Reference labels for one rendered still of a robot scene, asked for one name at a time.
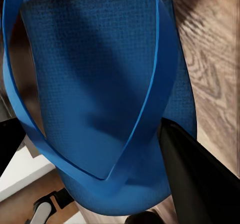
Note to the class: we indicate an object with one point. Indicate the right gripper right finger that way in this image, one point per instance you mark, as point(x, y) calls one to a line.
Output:
point(204, 190)

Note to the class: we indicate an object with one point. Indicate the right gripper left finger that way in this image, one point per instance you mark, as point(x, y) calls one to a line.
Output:
point(11, 136)

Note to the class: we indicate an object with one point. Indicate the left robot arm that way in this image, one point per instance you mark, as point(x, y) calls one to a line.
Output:
point(44, 207)

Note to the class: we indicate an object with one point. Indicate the sandal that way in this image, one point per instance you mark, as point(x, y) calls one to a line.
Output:
point(107, 72)

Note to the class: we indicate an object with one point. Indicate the sliding door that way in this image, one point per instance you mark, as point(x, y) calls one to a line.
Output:
point(18, 207)

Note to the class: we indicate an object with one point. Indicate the bed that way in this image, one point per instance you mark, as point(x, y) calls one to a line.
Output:
point(23, 68)

